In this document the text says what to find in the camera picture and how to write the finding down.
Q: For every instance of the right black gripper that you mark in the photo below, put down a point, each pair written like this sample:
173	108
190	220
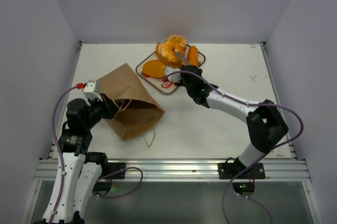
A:
188	75

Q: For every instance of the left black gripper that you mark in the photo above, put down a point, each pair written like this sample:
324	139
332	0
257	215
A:
110	106

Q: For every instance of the brown paper bag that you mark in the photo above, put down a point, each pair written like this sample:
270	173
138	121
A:
138	111

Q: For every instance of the orange fake bread roll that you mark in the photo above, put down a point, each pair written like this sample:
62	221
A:
192	56

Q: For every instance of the metal tongs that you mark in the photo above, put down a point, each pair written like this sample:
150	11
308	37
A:
182	57

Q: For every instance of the oval orange fake bun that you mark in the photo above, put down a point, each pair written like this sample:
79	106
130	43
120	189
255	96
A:
154	68

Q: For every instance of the fake ring doughnut bread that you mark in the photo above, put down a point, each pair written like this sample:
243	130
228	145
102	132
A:
166	53

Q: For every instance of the round fake bread bun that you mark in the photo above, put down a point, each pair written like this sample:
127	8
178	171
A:
177	39

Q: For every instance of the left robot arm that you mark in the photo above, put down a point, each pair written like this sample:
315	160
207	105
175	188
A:
78	169

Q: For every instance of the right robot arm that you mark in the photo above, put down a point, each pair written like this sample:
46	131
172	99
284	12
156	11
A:
265	123

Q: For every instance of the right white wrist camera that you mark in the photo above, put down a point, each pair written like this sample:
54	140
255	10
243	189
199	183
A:
172	74

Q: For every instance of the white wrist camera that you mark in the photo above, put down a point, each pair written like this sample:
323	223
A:
172	74
91	90

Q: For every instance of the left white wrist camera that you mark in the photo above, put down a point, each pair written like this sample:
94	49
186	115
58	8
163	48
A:
91	90

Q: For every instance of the aluminium rail frame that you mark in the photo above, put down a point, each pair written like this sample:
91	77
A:
210	170

